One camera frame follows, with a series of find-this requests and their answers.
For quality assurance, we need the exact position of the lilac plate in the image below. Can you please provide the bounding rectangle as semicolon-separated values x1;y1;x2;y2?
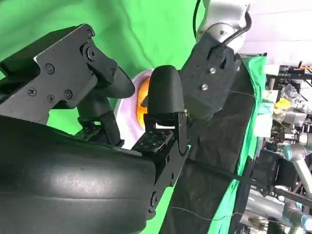
114;69;156;150

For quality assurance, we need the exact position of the thin black looping cable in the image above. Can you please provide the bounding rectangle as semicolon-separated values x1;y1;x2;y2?
192;0;203;42

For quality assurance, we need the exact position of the thin black cord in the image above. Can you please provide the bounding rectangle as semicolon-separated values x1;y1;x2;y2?
185;159;258;183

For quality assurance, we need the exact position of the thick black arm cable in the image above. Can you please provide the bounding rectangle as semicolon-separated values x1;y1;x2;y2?
218;11;253;48

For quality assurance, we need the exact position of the green table cloth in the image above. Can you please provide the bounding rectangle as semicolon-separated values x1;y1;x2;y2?
0;0;269;234

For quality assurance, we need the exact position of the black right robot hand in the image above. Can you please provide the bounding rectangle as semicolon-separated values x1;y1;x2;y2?
0;23;190;234

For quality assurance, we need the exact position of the black backdrop cloth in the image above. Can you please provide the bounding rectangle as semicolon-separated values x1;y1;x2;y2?
168;59;256;234

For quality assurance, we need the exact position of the orange and white bread roll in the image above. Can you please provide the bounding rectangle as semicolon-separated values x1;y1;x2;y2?
136;79;151;125

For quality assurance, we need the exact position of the cluttered black workshop shelf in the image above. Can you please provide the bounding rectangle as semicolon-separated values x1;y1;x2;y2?
264;60;312;137

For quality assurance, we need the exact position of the yellow item on shelf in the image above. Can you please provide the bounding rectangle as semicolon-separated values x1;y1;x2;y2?
274;97;291;110

